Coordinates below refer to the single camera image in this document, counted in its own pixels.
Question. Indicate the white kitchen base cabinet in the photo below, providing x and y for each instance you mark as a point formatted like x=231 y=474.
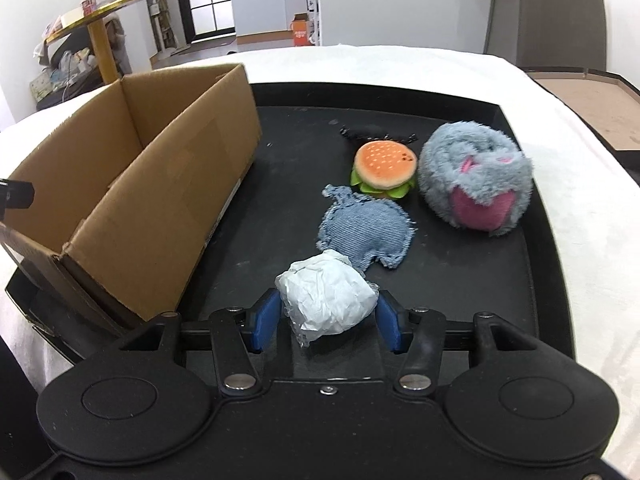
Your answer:
x=265 y=5

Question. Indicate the small black fabric item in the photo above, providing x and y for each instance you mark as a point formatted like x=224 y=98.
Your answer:
x=357 y=136

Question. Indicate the black tray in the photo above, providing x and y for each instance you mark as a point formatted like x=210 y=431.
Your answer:
x=300 y=160

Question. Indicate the pile of household clutter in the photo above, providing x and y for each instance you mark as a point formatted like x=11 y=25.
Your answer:
x=70 y=67

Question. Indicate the orange cardboard box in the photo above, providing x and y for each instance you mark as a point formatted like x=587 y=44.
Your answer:
x=300 y=30

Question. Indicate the brown cardboard box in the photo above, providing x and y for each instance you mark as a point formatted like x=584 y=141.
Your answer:
x=150 y=200

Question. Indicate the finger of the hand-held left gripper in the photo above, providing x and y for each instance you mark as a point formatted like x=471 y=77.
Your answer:
x=17 y=194

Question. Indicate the black framed glass door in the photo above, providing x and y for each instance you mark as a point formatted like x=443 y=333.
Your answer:
x=207 y=0

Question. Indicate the denim fish-shaped toy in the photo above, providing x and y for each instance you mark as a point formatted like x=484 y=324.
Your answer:
x=360 y=225

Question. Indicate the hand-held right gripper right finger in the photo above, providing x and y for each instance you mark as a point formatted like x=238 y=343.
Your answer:
x=390 y=322

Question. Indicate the yellow round table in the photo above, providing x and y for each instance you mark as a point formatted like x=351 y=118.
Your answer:
x=97 y=40

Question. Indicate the plush hamburger toy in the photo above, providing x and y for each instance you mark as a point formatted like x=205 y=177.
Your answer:
x=385 y=162

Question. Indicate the white paper ball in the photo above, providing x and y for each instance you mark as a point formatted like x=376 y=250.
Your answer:
x=325 y=295

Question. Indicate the black framed brown board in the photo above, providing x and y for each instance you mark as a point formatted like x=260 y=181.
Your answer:
x=600 y=105

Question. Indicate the grey upholstered panel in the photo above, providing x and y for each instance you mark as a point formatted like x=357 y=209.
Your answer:
x=545 y=15

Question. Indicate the small red box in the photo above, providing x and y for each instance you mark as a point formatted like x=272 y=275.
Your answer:
x=89 y=7

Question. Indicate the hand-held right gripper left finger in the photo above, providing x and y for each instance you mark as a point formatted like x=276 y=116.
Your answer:
x=265 y=320

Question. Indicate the grey and pink plush toy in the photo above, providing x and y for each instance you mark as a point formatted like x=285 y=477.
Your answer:
x=450 y=160

